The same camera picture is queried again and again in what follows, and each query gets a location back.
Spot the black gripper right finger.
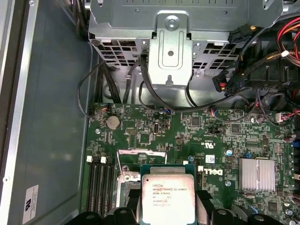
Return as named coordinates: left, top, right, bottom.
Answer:
left=195, top=189, right=274, bottom=225

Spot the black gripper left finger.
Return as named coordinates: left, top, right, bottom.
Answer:
left=78, top=188, right=142, bottom=225

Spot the silver CPU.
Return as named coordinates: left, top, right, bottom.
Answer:
left=140, top=164, right=196, bottom=225

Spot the metal socket cover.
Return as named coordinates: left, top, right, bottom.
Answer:
left=116, top=149, right=168, bottom=182

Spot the CPU socket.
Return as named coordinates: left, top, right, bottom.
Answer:
left=116, top=164, right=142, bottom=209

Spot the black RAM slot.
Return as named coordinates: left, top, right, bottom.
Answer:
left=100, top=156, right=107, bottom=213
left=93, top=156, right=100, bottom=213
left=106, top=156, right=115, bottom=211
left=86, top=156, right=94, bottom=213

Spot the silver finned heatsink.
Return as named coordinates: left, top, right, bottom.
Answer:
left=239, top=158, right=276, bottom=192

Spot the green motherboard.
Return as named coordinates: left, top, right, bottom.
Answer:
left=81, top=102, right=300, bottom=225

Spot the round coin battery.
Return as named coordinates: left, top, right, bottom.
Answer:
left=106, top=115, right=121, bottom=130

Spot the white case label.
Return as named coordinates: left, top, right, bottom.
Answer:
left=23, top=185, right=40, bottom=220

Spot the black open PC case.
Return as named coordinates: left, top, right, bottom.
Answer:
left=0, top=0, right=300, bottom=225

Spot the black power connector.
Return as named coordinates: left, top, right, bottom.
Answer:
left=212, top=70, right=244, bottom=97

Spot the metal disk bay cage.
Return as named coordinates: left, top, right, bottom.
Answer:
left=88, top=0, right=285, bottom=78

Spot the black flat cable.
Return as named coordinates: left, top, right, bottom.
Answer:
left=138, top=53, right=250, bottom=111

